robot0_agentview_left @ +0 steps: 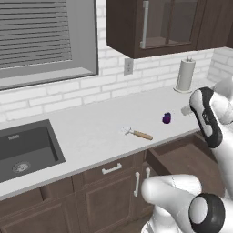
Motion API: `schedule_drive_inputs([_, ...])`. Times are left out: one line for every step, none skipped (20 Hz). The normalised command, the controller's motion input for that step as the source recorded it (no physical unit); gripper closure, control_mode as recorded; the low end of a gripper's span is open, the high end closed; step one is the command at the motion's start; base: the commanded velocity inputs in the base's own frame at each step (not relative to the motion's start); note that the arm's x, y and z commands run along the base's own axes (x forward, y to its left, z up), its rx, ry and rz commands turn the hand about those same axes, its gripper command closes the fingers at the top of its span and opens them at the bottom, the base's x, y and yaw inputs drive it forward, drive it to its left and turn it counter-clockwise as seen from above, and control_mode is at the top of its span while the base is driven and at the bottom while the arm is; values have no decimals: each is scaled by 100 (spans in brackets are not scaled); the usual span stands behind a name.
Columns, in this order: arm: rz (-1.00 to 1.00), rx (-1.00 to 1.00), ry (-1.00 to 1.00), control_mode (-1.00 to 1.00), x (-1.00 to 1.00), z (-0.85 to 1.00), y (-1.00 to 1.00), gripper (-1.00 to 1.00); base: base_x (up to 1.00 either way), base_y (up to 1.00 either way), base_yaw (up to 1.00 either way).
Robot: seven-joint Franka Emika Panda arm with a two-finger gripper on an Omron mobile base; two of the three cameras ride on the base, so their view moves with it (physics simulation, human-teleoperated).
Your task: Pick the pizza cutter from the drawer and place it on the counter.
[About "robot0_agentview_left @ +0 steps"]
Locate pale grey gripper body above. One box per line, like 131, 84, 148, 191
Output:
180, 106, 193, 117

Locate open brown drawer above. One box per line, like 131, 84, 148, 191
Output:
145, 132, 228, 198

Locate brown drawer front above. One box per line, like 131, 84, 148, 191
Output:
72, 154, 138, 191

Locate small purple fruit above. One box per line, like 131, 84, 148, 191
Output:
161, 111, 173, 125

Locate white paper towel roll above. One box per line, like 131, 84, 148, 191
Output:
173, 56, 197, 94

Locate glass cupboard door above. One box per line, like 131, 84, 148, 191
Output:
133, 0, 202, 59

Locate narrow brown cupboard door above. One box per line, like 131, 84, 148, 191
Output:
132, 161, 158, 220

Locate brown base cupboard door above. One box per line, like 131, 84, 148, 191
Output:
75, 173, 137, 233

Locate grey framed window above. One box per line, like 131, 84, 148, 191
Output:
0, 0, 100, 92

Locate brown sink front panel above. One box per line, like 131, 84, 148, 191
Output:
0, 177, 76, 210

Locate dark grey sink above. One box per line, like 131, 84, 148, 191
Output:
0, 118, 66, 184

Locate grey window blinds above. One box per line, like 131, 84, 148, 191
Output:
0, 0, 73, 70

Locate wide brown cupboard door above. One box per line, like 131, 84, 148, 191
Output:
0, 195, 80, 233

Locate wooden handled kitchen tool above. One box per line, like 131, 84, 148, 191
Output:
124, 127, 154, 142

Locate grey wall socket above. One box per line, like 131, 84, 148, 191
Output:
123, 57, 135, 76

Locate white drawer handle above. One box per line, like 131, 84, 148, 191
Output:
101, 162, 124, 176

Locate long silver door handle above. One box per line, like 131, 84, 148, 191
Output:
139, 0, 150, 50

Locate dark brown wall cupboard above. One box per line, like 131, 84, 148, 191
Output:
106, 0, 233, 60

